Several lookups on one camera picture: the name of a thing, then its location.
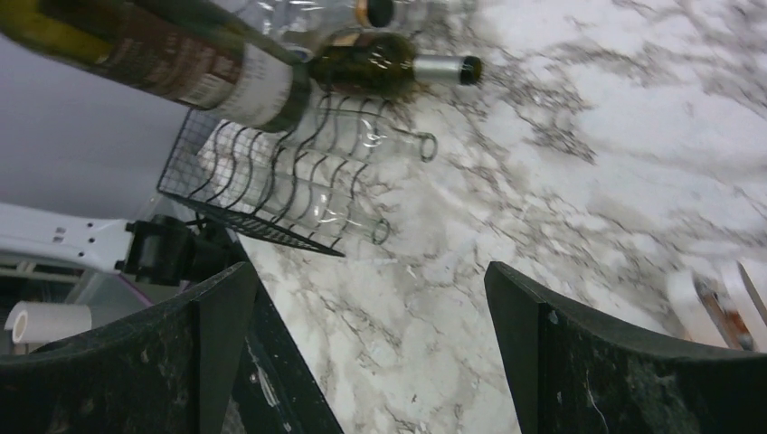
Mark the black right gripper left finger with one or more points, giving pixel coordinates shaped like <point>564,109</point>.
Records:
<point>169,368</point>

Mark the white paper roll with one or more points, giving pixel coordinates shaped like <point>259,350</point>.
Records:
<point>42,323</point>

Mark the green bottle silver capsule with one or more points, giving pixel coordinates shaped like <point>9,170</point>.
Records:
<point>386,65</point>
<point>193,53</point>

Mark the black wire wine rack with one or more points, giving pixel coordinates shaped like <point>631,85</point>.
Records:
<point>204,138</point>

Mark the clear glass bottle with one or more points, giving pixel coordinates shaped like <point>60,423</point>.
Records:
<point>359,136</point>
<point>322,209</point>

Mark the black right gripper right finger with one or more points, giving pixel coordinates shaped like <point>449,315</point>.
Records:
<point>571,368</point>

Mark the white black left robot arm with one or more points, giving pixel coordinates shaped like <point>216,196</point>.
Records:
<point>161,251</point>

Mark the clear bottle cork stopper lower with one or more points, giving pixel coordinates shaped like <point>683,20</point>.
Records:
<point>302,26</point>

